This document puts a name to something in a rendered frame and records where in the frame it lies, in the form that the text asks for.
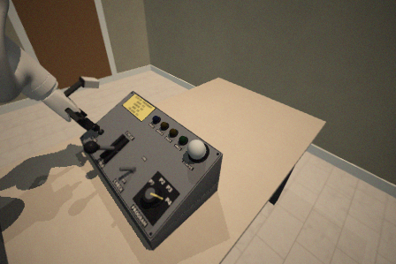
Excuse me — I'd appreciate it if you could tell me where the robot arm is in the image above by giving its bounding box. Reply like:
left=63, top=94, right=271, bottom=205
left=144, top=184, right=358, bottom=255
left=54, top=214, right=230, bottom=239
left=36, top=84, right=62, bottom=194
left=0, top=0, right=100, bottom=102

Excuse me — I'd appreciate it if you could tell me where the grey control console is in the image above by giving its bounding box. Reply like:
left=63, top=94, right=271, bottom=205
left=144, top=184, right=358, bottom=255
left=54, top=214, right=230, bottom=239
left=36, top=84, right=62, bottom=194
left=80, top=91, right=223, bottom=251

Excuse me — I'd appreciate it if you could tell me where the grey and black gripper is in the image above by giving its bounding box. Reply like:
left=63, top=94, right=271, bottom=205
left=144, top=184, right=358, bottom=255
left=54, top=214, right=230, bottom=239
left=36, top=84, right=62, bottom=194
left=34, top=82, right=95, bottom=131

